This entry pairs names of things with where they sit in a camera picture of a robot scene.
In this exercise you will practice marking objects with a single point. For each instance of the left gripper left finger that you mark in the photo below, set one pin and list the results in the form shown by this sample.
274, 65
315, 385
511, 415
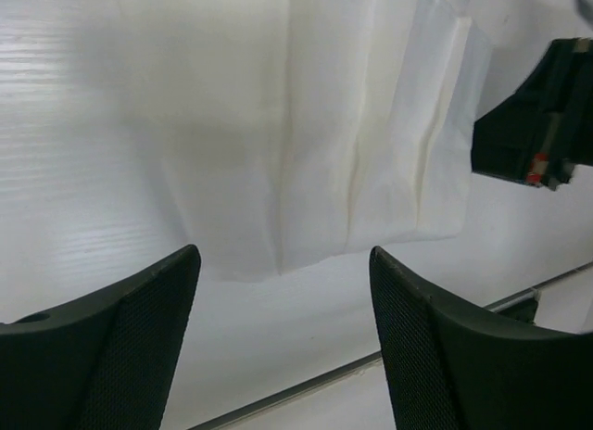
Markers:
102, 361

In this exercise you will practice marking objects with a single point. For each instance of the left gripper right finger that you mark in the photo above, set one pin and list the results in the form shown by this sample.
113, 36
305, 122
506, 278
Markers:
450, 364

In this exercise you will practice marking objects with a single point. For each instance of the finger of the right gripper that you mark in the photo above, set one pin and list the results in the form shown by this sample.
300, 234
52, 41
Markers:
548, 116
558, 171

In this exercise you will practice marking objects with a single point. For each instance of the white pleated skirt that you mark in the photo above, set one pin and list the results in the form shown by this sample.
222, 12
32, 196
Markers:
294, 131

